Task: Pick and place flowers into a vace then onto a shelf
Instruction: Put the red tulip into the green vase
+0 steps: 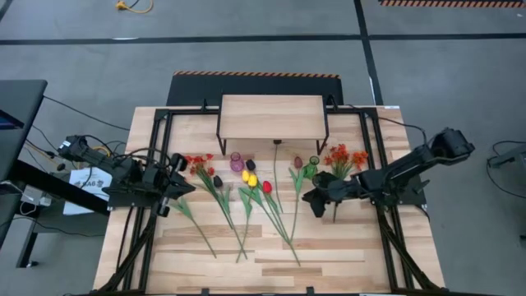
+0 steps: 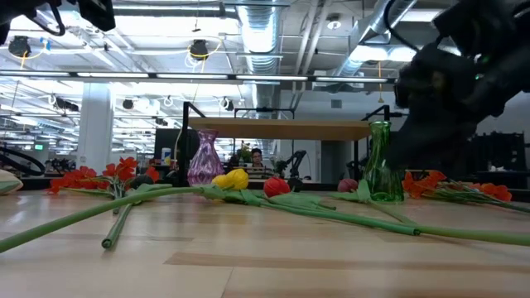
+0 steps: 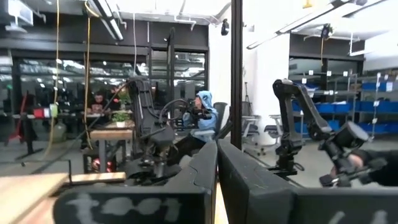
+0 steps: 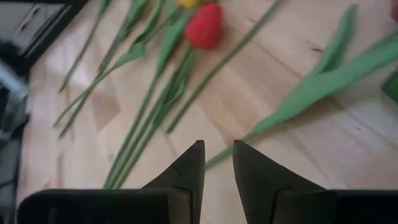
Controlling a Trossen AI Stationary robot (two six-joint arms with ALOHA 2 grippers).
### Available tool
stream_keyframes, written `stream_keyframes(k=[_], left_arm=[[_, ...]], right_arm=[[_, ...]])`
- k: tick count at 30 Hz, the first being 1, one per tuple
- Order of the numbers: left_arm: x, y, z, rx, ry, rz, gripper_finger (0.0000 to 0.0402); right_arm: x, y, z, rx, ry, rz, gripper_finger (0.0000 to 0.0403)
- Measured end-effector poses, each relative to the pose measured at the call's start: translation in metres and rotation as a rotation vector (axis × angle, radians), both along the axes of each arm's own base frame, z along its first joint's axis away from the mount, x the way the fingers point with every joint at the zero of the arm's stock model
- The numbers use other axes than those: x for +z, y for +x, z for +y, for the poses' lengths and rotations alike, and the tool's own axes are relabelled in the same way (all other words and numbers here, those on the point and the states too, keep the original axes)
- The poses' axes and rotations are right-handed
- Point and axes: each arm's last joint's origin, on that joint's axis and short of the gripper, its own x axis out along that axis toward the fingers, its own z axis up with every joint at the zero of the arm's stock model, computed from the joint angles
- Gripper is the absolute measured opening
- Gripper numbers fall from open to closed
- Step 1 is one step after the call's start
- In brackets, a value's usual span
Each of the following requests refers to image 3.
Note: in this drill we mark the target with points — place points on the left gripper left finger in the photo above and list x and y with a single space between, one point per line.
155 205

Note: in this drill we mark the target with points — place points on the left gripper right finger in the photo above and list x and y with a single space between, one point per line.
264 199

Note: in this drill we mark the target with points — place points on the person's forearm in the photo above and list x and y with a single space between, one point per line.
384 169

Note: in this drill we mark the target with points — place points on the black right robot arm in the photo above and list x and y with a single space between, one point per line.
144 105

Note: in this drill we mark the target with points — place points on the wooden work table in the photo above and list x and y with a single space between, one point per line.
110 134

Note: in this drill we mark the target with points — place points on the potted green plant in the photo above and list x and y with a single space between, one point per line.
120 118

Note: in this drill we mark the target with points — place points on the person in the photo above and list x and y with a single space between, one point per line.
98 104
205 124

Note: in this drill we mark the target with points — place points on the office chair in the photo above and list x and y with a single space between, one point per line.
221 112

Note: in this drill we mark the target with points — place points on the person's hand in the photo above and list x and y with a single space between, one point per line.
357 161

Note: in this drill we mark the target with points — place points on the metal shelving with blue bins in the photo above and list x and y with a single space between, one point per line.
342 107

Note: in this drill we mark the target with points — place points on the red box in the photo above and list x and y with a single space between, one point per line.
39 112

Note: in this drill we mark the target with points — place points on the long ceiling light fixture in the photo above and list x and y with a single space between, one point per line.
295 26
107 18

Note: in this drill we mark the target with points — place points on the black vertical frame post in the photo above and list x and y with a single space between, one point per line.
236 77

